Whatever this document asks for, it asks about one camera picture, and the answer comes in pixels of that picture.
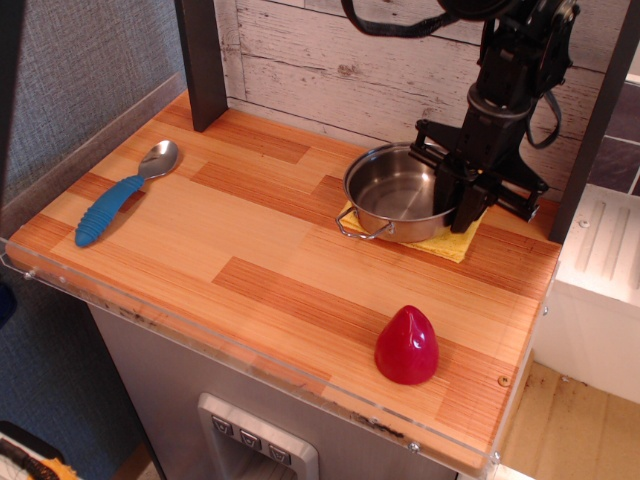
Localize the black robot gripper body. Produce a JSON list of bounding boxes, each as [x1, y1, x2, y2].
[[410, 97, 548, 221]]

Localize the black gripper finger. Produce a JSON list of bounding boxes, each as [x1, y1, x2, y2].
[[451, 184, 496, 234], [434, 162, 465, 214]]

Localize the small stainless steel pan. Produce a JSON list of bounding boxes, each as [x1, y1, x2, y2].
[[335, 142, 456, 243]]

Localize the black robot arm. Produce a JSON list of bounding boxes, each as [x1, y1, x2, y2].
[[411, 1, 580, 233]]

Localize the folded yellow cloth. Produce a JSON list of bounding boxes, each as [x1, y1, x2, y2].
[[336, 202, 484, 263]]

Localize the red strawberry-shaped toy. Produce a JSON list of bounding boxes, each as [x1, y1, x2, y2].
[[374, 305, 439, 385]]

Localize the white toy sink counter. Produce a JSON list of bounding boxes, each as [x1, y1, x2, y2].
[[533, 185, 639, 402]]

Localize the clear acrylic table guard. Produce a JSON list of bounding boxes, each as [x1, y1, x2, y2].
[[6, 226, 559, 478]]

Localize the silver dispenser button panel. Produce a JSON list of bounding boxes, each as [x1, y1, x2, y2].
[[198, 393, 320, 479]]

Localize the grey toy fridge cabinet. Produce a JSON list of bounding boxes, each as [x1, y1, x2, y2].
[[91, 307, 457, 479]]

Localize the yellow and black object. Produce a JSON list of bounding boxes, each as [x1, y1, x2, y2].
[[1, 438, 78, 480]]

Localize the dark right frame post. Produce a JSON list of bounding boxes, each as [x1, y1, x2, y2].
[[548, 0, 639, 244]]

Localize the dark frame post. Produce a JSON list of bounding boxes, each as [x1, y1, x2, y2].
[[174, 0, 228, 132], [548, 0, 639, 244]]

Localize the spoon with blue handle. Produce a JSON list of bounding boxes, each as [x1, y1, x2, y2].
[[75, 140, 179, 248]]

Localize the dark left frame post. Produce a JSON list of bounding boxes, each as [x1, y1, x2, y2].
[[174, 0, 228, 132]]

